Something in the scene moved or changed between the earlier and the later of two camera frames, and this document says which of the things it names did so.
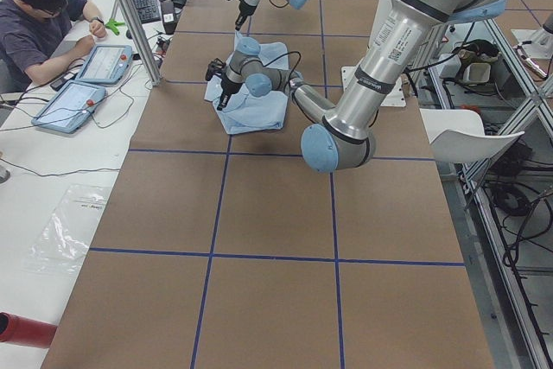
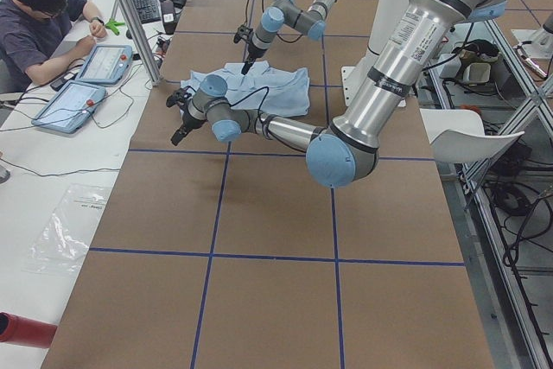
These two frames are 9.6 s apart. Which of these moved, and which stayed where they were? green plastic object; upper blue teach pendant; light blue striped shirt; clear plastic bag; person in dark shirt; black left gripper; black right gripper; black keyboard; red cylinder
Moved: black right gripper; black left gripper; light blue striped shirt
Stayed: black keyboard; person in dark shirt; red cylinder; clear plastic bag; green plastic object; upper blue teach pendant
